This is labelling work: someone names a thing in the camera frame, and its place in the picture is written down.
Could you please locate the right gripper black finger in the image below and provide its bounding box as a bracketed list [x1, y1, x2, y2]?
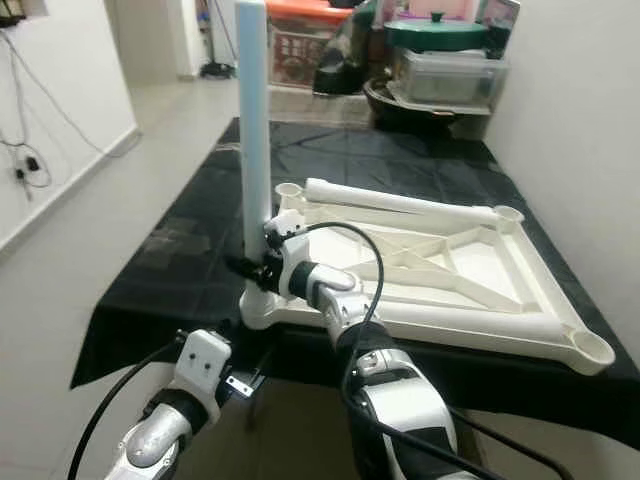
[225, 255, 273, 289]

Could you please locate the white plastic table leg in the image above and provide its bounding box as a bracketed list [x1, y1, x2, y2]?
[303, 178, 501, 226]
[235, 0, 273, 291]
[275, 298, 586, 351]

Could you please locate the white plastic children table top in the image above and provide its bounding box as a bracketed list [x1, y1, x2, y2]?
[240, 180, 617, 377]

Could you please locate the beige patterned box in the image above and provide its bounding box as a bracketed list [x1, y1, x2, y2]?
[265, 85, 371, 126]

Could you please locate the floor mop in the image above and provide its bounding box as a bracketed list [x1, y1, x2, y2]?
[198, 0, 236, 81]

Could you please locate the black round basin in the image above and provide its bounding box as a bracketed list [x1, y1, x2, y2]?
[363, 78, 496, 136]

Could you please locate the orange lidded storage box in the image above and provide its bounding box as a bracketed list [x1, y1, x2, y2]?
[265, 0, 351, 89]

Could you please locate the clear plastic container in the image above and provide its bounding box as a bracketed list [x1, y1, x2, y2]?
[390, 47, 511, 106]

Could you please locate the green round lid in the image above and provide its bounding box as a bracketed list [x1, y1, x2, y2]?
[385, 12, 491, 51]

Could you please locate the black basket with items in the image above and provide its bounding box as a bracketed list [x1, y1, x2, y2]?
[0, 0, 29, 29]

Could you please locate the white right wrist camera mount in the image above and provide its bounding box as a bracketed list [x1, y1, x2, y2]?
[263, 212, 311, 301]

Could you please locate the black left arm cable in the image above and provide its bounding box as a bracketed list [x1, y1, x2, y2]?
[65, 335, 186, 480]

